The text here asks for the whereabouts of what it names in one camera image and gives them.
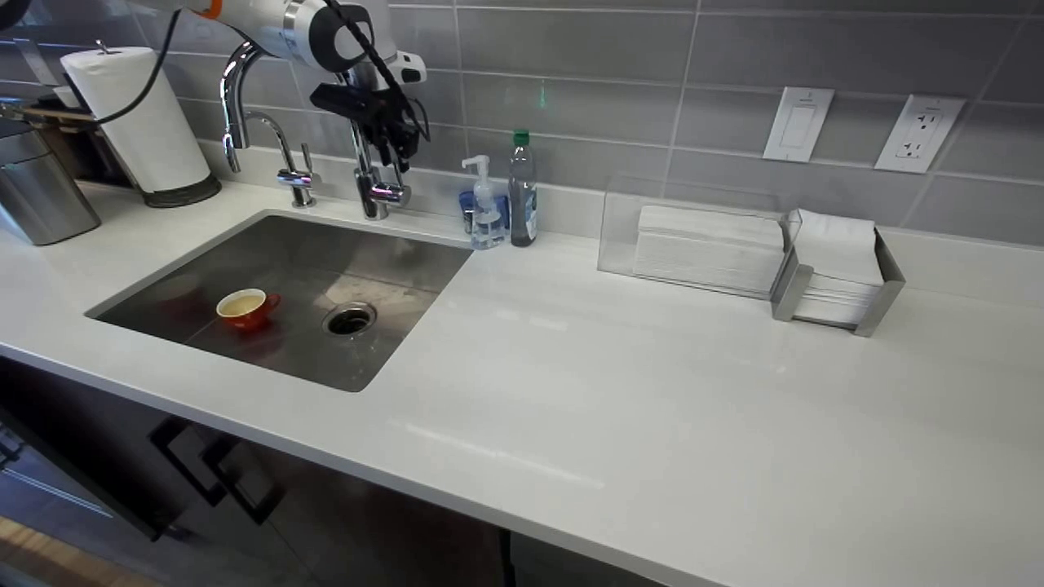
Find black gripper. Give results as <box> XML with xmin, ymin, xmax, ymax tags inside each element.
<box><xmin>361</xmin><ymin>86</ymin><xmax>435</xmax><ymax>178</ymax></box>

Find tall chrome gooseneck faucet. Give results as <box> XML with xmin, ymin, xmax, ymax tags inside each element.
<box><xmin>214</xmin><ymin>39</ymin><xmax>413</xmax><ymax>223</ymax></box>

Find small chrome faucet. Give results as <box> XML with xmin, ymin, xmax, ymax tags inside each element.
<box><xmin>241</xmin><ymin>107</ymin><xmax>322</xmax><ymax>211</ymax></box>

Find blue hand soap pump bottle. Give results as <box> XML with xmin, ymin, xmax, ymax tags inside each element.
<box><xmin>457</xmin><ymin>154</ymin><xmax>512</xmax><ymax>255</ymax></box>

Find green capped dish soap bottle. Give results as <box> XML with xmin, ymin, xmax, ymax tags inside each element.
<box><xmin>507</xmin><ymin>127</ymin><xmax>541</xmax><ymax>250</ymax></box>

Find stainless steel sink basin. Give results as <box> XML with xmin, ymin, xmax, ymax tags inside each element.
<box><xmin>86</xmin><ymin>211</ymin><xmax>477</xmax><ymax>393</ymax></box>

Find black sink drain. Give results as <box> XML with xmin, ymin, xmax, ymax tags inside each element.
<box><xmin>325</xmin><ymin>303</ymin><xmax>377</xmax><ymax>340</ymax></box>

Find red cup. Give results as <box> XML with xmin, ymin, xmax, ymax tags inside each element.
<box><xmin>212</xmin><ymin>283</ymin><xmax>274</xmax><ymax>336</ymax></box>

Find metal paper towel holder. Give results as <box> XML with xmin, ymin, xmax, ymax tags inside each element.
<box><xmin>91</xmin><ymin>37</ymin><xmax>225</xmax><ymax>211</ymax></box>

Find clear acrylic towel tray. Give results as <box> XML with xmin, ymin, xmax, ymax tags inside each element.
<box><xmin>595</xmin><ymin>177</ymin><xmax>790</xmax><ymax>303</ymax></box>

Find white paper towel roll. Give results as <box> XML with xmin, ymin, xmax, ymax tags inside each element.
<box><xmin>58</xmin><ymin>45</ymin><xmax>214</xmax><ymax>194</ymax></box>

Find folded white paper towels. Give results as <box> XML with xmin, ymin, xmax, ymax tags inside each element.
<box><xmin>632</xmin><ymin>205</ymin><xmax>785</xmax><ymax>296</ymax></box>

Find wooden countertop rack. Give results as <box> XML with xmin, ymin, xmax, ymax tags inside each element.
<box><xmin>14</xmin><ymin>101</ymin><xmax>138</xmax><ymax>189</ymax></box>

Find stainless steel lidded bin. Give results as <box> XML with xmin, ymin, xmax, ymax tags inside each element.
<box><xmin>0</xmin><ymin>101</ymin><xmax>106</xmax><ymax>248</ymax></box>

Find white napkin stack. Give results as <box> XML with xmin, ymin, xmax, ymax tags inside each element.
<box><xmin>783</xmin><ymin>205</ymin><xmax>884</xmax><ymax>329</ymax></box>

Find metal napkin holder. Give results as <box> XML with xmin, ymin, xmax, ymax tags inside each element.
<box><xmin>767</xmin><ymin>223</ymin><xmax>908</xmax><ymax>340</ymax></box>

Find white power outlet plate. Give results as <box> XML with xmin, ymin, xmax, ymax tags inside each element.
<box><xmin>870</xmin><ymin>92</ymin><xmax>969</xmax><ymax>177</ymax></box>

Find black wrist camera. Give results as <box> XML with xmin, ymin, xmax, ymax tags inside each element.
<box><xmin>308</xmin><ymin>82</ymin><xmax>377</xmax><ymax>124</ymax></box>

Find looped black wrist cable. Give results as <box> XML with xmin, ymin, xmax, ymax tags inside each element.
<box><xmin>322</xmin><ymin>0</ymin><xmax>435</xmax><ymax>141</ymax></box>

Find long black robot cable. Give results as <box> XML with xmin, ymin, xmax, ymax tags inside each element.
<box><xmin>82</xmin><ymin>8</ymin><xmax>182</xmax><ymax>129</ymax></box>

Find black cabinet handle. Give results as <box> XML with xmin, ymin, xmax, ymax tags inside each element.
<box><xmin>148</xmin><ymin>417</ymin><xmax>236</xmax><ymax>510</ymax></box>
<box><xmin>205</xmin><ymin>436</ymin><xmax>288</xmax><ymax>529</ymax></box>

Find white light switch plate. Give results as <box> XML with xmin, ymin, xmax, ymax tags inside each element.
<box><xmin>761</xmin><ymin>86</ymin><xmax>837</xmax><ymax>166</ymax></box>

